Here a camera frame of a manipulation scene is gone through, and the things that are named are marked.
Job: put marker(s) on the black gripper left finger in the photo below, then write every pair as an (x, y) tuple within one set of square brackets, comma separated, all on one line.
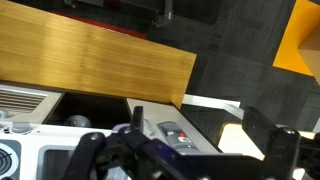
[(91, 150)]

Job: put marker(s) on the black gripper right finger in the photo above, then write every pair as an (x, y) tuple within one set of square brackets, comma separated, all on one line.
[(280, 150)]

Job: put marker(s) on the grey rounded plastic object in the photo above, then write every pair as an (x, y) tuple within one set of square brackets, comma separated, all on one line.
[(78, 120)]

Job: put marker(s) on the white toy kitchen unit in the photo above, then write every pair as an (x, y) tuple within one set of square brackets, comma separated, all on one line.
[(50, 136)]

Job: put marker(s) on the grey toy oven door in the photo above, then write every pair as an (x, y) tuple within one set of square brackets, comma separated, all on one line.
[(50, 100)]

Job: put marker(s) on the grey stove knob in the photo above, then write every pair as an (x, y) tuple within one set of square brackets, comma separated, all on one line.
[(20, 127)]

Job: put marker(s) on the grey fridge door with phone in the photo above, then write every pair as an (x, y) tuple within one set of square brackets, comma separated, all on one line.
[(160, 111)]

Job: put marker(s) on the grey toy phone red button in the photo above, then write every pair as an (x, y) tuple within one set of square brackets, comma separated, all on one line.
[(173, 133)]

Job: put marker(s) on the orange storage block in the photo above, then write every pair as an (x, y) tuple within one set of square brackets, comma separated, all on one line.
[(293, 40)]

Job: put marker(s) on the black metal frame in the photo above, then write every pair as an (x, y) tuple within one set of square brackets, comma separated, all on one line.
[(160, 13)]

